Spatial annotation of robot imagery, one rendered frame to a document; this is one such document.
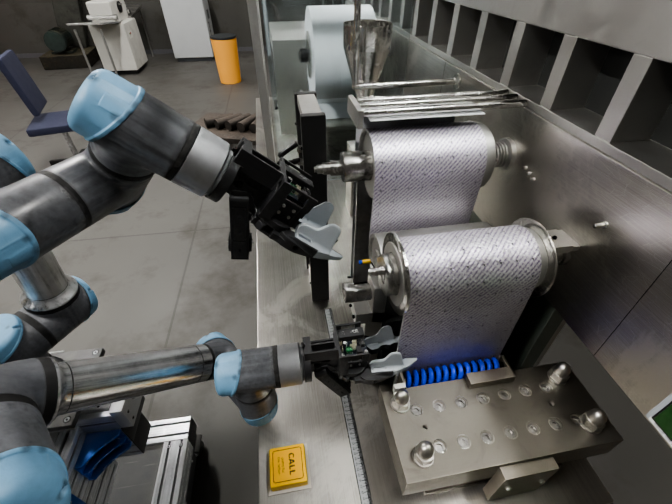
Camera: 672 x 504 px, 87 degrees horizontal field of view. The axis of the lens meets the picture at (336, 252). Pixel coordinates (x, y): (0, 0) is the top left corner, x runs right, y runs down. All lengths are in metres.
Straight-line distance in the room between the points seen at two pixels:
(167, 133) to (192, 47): 7.88
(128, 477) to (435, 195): 1.47
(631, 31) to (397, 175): 0.39
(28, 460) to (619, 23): 0.93
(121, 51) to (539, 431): 7.62
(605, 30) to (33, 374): 0.96
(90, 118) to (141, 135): 0.05
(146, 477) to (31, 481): 1.20
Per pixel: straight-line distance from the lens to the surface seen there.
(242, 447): 1.86
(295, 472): 0.81
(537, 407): 0.83
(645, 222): 0.68
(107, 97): 0.44
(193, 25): 8.24
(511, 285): 0.68
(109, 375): 0.68
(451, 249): 0.62
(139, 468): 1.73
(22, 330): 1.08
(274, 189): 0.46
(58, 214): 0.48
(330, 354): 0.65
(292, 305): 1.06
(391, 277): 0.60
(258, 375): 0.66
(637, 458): 2.22
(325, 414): 0.87
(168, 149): 0.44
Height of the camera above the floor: 1.69
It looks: 40 degrees down
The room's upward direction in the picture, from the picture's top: straight up
